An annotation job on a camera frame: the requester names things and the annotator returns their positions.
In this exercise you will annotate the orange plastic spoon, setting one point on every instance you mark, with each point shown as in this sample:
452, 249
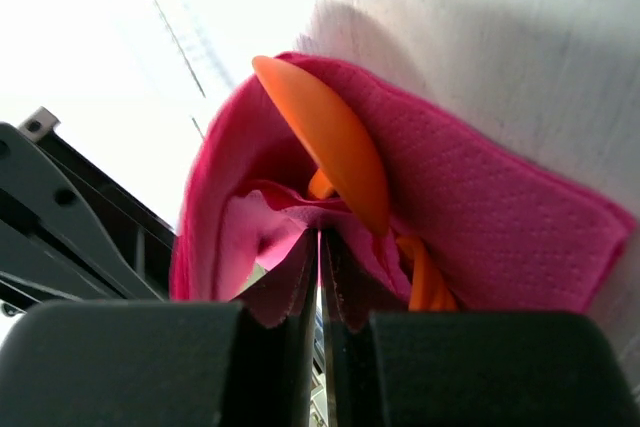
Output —
334, 137

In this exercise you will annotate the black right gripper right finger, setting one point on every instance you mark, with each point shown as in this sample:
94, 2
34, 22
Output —
386, 366

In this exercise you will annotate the orange plastic fork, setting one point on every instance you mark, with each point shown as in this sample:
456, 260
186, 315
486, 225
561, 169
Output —
429, 291

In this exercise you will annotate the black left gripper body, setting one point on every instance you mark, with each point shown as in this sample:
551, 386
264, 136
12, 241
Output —
68, 230

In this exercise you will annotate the pink paper napkin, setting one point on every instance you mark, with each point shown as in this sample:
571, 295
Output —
506, 234

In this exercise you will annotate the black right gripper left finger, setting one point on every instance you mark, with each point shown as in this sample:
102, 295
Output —
246, 362

